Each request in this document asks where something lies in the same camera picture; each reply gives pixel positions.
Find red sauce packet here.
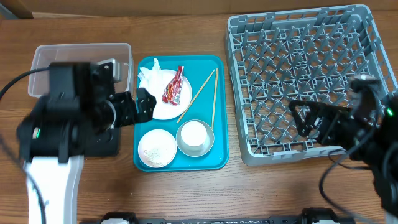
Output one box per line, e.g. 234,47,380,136
162,65,184,105

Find grey bowl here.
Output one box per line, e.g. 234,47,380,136
176,119,215,157

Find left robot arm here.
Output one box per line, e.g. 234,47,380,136
12,62,156,223

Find left wooden chopstick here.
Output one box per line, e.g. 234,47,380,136
176,68,217,124

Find teal plastic tray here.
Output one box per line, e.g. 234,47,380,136
133,55,229,172

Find white napkin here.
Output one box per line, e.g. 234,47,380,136
138,58,162,96

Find rice grains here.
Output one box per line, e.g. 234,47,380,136
144,147,169,166

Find wooden chopstick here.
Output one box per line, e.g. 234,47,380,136
211,68,219,129
176,68,217,124

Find white cup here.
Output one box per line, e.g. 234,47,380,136
181,121,207,147

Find grey dishwasher rack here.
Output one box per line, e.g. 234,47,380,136
226,4,397,166

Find pink bowl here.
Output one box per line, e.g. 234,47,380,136
137,129,177,168

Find large white plate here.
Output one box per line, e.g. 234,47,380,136
153,69,192,120

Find black tray bin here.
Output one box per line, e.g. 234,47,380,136
84,128,121,157

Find right wooden chopstick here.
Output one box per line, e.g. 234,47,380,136
211,68,219,129

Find clear plastic bin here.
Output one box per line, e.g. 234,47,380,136
31,43,134,93

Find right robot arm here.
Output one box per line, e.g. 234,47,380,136
289,75,397,223

